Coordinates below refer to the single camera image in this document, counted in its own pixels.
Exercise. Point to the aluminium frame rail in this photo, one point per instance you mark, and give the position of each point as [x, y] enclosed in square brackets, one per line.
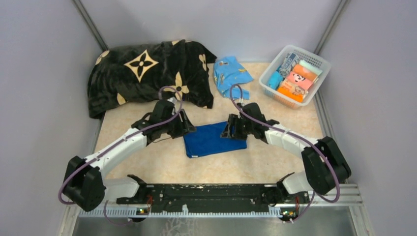
[350, 196]

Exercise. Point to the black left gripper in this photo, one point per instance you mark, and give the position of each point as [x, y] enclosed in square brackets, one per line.
[185, 126]

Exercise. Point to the orange bear rolled towel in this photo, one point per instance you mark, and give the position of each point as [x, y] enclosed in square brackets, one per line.
[292, 91]

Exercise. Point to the white blue printed towel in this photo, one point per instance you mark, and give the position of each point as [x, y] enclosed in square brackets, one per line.
[290, 61]

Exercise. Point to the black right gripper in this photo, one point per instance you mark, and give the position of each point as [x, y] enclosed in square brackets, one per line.
[233, 120]

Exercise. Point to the bright blue terry towel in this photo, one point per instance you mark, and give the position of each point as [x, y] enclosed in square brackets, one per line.
[275, 80]

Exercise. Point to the light blue patterned cloth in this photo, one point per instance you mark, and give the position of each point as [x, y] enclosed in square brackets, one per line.
[228, 72]

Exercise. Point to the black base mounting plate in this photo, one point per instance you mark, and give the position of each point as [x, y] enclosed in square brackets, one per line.
[212, 198]

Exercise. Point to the white plastic basket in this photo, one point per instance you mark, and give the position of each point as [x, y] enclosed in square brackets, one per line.
[312, 58]

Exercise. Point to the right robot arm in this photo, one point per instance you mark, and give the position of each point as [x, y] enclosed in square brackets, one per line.
[325, 167]

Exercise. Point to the mint green rolled towel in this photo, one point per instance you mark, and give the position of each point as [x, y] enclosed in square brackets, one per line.
[310, 67]

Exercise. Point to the dark blue towel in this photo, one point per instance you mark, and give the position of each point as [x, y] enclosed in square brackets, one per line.
[207, 140]

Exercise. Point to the black blanket with beige flowers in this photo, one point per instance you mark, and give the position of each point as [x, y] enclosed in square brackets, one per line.
[136, 73]

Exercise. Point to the pink panda rolled towel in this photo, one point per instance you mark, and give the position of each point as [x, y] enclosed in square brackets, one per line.
[299, 80]

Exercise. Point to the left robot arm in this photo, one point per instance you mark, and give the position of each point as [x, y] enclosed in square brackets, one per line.
[85, 182]

